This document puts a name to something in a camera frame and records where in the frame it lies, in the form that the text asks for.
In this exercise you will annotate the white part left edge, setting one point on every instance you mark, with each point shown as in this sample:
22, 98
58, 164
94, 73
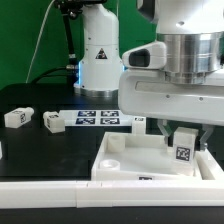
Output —
1, 153

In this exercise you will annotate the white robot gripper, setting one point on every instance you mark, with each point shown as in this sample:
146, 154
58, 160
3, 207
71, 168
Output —
146, 93

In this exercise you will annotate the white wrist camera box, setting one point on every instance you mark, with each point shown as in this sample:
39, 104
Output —
150, 56

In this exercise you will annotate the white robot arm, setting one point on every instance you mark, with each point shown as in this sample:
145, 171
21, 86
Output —
178, 75

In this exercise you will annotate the white square table top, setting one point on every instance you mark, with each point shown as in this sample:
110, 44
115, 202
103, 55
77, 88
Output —
126, 156

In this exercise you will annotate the white L-shaped fence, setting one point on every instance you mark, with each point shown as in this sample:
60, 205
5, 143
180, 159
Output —
209, 191

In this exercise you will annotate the white marker plate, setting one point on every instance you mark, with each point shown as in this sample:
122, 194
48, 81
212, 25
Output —
95, 118

